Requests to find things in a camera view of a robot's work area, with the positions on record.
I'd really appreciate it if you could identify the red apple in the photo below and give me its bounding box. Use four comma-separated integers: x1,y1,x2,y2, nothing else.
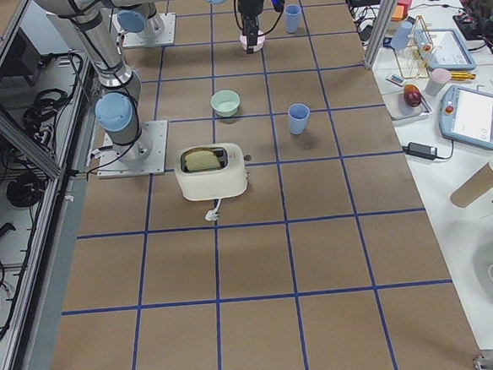
403,84,422,107

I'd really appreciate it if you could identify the white toaster cord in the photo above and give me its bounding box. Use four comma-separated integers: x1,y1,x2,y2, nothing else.
203,198,224,223

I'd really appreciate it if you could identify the mint green bowl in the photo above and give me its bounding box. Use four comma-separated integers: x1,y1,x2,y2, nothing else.
210,89,241,117

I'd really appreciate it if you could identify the grey tray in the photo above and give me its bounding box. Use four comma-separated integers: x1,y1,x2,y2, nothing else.
382,92,433,124

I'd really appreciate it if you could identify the near teach pendant tablet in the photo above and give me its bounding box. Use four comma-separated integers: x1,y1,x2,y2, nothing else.
438,85,493,150

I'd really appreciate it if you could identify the black power adapter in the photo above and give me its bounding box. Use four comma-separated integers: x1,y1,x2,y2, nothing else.
402,142,437,161

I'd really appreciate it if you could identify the gold wire rack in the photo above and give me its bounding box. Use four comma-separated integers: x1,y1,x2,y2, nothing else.
394,15,435,80

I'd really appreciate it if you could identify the blue cup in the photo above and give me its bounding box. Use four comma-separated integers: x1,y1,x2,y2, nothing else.
390,21,413,51
284,4,302,34
287,103,310,135

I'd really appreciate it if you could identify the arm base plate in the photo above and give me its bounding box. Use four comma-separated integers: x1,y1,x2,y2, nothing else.
122,13,176,49
97,119,169,179

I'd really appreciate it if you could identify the slice of toast bread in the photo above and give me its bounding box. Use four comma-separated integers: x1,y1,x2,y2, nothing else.
183,149,220,172

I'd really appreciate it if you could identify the cream white toaster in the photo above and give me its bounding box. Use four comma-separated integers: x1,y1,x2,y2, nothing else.
174,143,247,201

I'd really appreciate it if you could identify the far teach pendant tablet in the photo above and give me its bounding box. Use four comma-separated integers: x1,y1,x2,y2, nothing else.
413,28,476,72

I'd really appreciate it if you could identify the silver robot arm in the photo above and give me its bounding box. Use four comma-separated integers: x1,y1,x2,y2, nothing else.
34,0,211,174
115,0,284,53

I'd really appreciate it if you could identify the pink bowl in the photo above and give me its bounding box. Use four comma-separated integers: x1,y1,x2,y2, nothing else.
240,30,266,53

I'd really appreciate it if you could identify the white cup on side table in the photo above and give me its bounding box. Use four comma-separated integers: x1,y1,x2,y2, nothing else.
425,68,452,96

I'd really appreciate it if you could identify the blue cup on rack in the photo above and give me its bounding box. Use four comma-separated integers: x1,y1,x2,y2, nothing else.
390,21,413,51

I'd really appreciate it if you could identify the teach pendant tablet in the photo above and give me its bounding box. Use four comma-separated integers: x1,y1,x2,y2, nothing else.
413,28,476,72
438,85,493,150

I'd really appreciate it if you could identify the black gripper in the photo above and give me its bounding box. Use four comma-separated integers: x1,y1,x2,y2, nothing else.
237,0,264,54

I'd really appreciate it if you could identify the cardboard tube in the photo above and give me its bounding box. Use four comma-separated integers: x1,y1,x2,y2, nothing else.
450,160,493,208

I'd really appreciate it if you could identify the aluminium frame post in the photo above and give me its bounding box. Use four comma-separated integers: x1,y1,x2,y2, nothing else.
362,0,398,70

